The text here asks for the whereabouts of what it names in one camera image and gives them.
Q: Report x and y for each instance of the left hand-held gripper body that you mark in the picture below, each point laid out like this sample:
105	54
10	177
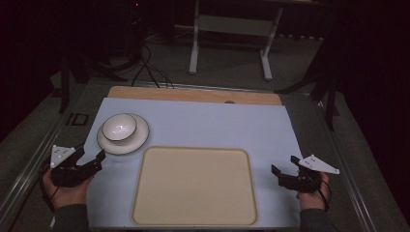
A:
63	154

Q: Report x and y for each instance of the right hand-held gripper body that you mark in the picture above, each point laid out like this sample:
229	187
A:
317	164

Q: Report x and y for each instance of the person's right hand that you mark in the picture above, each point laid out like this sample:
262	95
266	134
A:
311	201

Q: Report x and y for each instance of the person's left hand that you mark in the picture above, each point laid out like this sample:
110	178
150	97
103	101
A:
69	196

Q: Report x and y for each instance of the white plate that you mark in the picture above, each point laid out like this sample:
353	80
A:
130	146

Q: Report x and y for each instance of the black floor socket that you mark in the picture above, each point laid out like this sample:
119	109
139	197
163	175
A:
77	119

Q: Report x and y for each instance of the white bowl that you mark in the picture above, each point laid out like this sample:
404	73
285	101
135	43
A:
118	127

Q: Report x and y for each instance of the black stand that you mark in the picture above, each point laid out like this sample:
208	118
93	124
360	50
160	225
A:
331	96

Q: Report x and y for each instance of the light blue mat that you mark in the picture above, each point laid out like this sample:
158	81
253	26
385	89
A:
209	125

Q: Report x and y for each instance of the beige tray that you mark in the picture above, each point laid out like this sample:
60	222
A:
193	187

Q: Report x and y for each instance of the metal floor rail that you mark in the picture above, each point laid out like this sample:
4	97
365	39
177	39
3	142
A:
349	174
29	167

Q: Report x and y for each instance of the white metal table frame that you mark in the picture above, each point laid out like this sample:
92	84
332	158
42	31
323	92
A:
232	25

